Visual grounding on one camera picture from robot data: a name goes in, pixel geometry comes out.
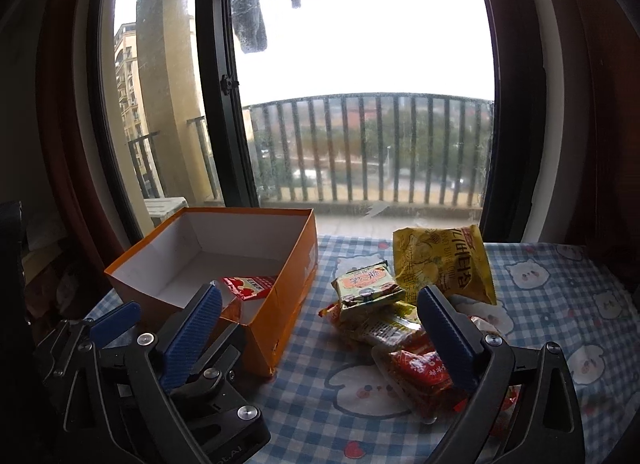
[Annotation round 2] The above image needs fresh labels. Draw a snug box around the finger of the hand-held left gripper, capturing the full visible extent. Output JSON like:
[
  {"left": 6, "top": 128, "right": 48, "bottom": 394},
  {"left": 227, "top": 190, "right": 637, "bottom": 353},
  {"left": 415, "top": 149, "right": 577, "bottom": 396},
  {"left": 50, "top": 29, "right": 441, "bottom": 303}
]
[
  {"left": 174, "top": 325, "right": 272, "bottom": 464},
  {"left": 32, "top": 301, "right": 142, "bottom": 395}
]

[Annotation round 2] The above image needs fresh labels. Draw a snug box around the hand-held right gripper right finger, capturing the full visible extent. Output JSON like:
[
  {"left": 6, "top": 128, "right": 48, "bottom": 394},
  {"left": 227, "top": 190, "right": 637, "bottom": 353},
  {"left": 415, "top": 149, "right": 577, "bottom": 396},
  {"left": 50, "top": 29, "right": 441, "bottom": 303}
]
[{"left": 416, "top": 285, "right": 587, "bottom": 464}]

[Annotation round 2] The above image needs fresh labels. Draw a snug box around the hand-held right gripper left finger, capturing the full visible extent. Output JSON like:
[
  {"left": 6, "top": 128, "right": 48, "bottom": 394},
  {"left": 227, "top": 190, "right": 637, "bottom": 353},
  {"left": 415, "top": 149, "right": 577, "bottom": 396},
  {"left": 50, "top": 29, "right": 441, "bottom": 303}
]
[{"left": 65, "top": 284, "right": 223, "bottom": 464}]

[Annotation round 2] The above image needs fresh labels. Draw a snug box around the clear packet with red snack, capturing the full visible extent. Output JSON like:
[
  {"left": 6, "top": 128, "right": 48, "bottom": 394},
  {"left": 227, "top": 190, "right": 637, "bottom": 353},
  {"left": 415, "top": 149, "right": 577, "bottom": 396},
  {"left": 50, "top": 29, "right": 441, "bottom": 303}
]
[{"left": 372, "top": 339, "right": 472, "bottom": 421}]

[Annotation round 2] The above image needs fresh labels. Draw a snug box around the yellow chip bag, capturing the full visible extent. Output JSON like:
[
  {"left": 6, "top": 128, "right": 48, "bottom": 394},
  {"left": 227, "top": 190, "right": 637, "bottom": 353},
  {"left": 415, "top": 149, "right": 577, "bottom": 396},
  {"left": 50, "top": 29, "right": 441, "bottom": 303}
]
[{"left": 392, "top": 225, "right": 498, "bottom": 306}]

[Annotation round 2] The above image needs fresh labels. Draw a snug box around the green snack packet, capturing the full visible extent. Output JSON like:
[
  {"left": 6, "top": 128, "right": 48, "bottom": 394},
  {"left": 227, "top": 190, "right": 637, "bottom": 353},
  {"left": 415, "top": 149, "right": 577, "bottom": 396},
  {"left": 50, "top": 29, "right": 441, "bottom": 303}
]
[{"left": 332, "top": 260, "right": 407, "bottom": 323}]

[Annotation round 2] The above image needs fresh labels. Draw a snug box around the clear gummy candy packet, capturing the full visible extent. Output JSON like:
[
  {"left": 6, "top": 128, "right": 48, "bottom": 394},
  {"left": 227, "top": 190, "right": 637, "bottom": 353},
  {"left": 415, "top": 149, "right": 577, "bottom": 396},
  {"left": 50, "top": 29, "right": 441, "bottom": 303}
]
[{"left": 319, "top": 300, "right": 353, "bottom": 333}]

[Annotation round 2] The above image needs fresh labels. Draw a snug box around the orange cardboard box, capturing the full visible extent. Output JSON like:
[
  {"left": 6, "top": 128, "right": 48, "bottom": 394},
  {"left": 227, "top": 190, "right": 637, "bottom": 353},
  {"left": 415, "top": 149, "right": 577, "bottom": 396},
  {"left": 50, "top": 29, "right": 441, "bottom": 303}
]
[{"left": 104, "top": 207, "right": 319, "bottom": 377}]

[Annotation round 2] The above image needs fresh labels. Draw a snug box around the clear packet with yellow snack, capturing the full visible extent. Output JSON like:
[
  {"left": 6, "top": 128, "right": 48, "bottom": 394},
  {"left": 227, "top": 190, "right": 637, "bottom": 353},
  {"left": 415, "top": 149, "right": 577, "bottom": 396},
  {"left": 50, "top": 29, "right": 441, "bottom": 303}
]
[{"left": 345, "top": 302, "right": 431, "bottom": 350}]

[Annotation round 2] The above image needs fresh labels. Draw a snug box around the blue checked bear tablecloth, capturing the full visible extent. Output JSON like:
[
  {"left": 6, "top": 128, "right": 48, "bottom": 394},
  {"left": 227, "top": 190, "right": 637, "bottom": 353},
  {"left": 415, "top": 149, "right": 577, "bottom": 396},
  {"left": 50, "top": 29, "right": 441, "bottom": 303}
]
[{"left": 82, "top": 234, "right": 640, "bottom": 464}]

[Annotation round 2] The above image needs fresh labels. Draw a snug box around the white plastic stool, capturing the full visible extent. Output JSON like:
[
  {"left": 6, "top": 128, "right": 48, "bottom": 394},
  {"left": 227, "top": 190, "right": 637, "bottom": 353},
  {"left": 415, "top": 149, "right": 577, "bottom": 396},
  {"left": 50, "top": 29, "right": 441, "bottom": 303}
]
[{"left": 144, "top": 197, "right": 190, "bottom": 227}]

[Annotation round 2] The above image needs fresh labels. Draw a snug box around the dark red curtain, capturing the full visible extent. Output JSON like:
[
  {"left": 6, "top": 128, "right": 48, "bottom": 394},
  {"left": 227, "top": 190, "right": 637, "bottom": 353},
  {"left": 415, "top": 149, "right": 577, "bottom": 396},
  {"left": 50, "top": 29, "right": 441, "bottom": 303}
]
[
  {"left": 520, "top": 0, "right": 640, "bottom": 265},
  {"left": 42, "top": 0, "right": 143, "bottom": 295}
]

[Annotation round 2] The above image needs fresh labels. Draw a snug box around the short balcony railing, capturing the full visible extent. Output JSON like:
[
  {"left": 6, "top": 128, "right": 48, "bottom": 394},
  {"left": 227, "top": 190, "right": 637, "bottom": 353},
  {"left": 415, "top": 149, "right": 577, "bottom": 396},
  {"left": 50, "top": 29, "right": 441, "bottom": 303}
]
[{"left": 127, "top": 116, "right": 222, "bottom": 201}]

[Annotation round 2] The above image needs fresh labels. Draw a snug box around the apartment building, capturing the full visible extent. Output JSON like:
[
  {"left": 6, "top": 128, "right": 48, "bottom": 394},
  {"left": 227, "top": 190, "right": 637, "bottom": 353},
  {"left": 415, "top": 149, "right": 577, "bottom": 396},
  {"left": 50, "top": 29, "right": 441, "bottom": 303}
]
[{"left": 114, "top": 21, "right": 151, "bottom": 145}]

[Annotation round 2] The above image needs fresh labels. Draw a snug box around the long balcony railing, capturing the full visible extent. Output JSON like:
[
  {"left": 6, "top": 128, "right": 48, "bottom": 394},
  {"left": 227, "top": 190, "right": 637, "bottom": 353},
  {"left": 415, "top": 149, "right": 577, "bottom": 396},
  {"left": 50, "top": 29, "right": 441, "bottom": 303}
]
[{"left": 242, "top": 92, "right": 496, "bottom": 207}]

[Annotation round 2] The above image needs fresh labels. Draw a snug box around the dark window frame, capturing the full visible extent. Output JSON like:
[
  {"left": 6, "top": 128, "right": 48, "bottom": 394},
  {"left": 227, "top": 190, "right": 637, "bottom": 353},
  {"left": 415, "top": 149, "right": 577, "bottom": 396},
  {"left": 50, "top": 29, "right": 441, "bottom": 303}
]
[{"left": 87, "top": 0, "right": 531, "bottom": 245}]

